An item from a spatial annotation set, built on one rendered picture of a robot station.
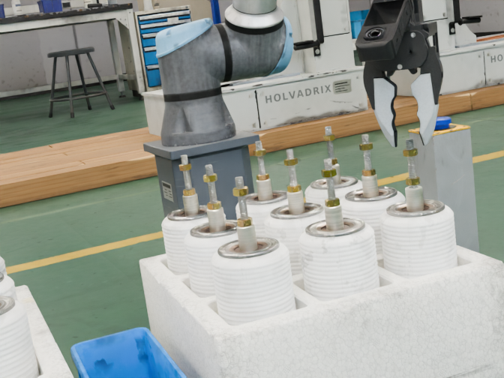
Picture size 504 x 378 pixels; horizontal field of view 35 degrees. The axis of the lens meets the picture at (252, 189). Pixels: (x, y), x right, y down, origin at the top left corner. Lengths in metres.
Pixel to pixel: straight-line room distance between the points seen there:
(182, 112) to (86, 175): 1.40
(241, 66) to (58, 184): 1.45
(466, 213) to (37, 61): 8.30
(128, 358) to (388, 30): 0.57
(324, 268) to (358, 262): 0.04
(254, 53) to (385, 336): 0.75
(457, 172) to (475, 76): 2.50
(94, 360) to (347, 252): 0.39
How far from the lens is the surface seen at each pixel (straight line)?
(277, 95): 3.24
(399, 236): 1.04
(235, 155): 1.56
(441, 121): 1.29
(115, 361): 1.16
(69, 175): 2.92
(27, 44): 9.37
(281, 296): 0.96
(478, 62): 3.79
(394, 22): 0.97
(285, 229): 1.08
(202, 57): 1.55
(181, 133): 1.56
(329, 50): 3.42
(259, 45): 1.57
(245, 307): 0.95
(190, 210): 1.18
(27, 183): 2.89
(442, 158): 1.27
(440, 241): 1.04
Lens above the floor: 0.52
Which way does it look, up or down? 12 degrees down
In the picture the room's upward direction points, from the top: 8 degrees counter-clockwise
